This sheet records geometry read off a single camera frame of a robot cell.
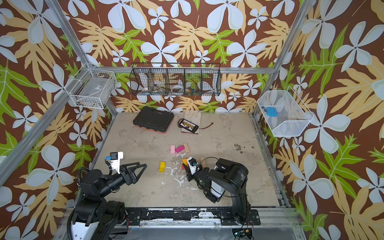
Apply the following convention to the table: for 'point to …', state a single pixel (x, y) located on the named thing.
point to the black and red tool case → (155, 120)
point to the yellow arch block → (162, 165)
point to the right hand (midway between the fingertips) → (184, 163)
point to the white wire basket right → (293, 115)
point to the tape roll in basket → (177, 86)
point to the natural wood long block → (202, 158)
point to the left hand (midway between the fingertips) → (142, 164)
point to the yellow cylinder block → (184, 161)
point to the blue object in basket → (271, 111)
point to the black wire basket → (176, 79)
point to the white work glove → (194, 117)
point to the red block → (183, 167)
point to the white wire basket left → (91, 88)
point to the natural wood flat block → (187, 149)
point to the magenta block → (180, 148)
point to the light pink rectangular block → (172, 149)
